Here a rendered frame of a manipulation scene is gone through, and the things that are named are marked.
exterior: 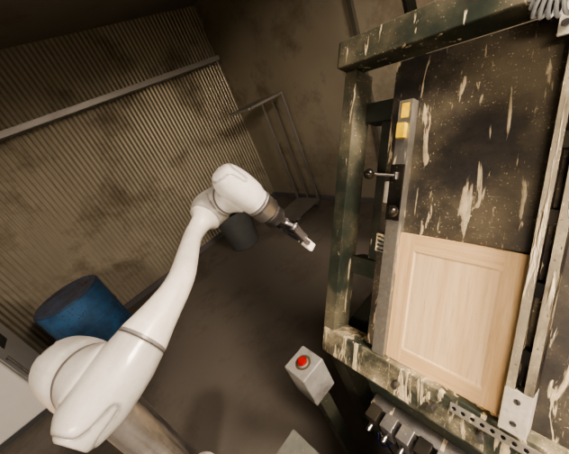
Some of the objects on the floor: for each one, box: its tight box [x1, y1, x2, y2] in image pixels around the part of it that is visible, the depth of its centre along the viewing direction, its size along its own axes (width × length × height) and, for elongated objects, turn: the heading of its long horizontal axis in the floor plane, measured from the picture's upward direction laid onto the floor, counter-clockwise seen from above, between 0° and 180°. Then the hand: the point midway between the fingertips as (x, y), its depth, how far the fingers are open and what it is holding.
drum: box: [33, 275, 132, 341], centre depth 296 cm, size 61×61×92 cm
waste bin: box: [219, 212, 258, 251], centre depth 412 cm, size 52×52×66 cm
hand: (306, 243), depth 104 cm, fingers closed
